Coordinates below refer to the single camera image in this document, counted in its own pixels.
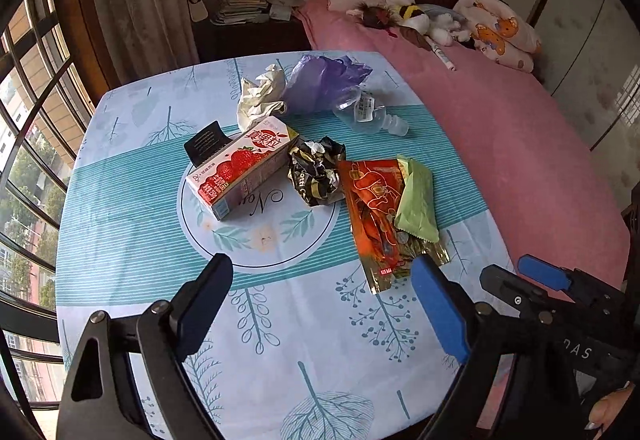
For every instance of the white paper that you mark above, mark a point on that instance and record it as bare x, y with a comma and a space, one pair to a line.
260, 95

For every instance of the bear print folded quilt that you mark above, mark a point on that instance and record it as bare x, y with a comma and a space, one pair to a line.
500, 33

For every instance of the white wardrobe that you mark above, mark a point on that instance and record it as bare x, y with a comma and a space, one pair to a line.
590, 45

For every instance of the dark wooden nightstand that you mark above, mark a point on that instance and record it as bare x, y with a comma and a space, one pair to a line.
250, 40

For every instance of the brown feathery toy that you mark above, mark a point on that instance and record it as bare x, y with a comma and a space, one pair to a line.
377, 15

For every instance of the white paper cards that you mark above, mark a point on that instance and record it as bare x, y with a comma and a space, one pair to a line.
280, 10

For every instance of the person's right hand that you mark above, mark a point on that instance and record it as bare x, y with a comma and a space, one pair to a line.
607, 412

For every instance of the white marker pen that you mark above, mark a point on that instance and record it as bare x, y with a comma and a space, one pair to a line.
442, 58

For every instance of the stack of books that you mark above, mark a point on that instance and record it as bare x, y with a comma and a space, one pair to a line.
240, 10

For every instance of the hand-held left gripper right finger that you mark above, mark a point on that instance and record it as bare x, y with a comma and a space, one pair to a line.
440, 310

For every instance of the bee plush toy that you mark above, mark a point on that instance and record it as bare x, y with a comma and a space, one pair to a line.
412, 15

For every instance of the large white plush toy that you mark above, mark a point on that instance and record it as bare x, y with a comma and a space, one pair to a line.
447, 29

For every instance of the strawberry milk carton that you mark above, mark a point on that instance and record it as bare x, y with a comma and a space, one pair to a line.
235, 170

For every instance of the purple plastic bag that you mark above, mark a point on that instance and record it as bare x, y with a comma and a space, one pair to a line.
320, 80

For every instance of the black gold wrapper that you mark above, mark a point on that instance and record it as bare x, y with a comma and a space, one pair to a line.
315, 175

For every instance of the pink blanket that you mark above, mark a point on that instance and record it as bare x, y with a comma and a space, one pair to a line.
500, 120

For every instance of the leaf print tablecloth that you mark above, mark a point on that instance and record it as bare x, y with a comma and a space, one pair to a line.
125, 200

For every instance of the grey blue plush toy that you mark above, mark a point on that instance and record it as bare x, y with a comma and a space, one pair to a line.
442, 13

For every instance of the grilled window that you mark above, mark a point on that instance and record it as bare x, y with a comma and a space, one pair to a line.
30, 200

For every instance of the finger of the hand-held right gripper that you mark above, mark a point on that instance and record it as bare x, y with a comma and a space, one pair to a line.
502, 281
545, 270

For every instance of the orange snack wrapper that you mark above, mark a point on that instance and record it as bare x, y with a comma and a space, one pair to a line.
372, 200

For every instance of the green snack wrapper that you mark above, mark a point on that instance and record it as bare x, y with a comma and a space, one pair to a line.
415, 200

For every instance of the brown plush toy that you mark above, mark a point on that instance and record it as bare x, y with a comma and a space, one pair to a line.
417, 39

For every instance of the clear plastic bottle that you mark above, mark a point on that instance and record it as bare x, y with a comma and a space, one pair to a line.
360, 113

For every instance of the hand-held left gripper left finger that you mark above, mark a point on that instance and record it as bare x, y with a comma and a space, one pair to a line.
200, 305

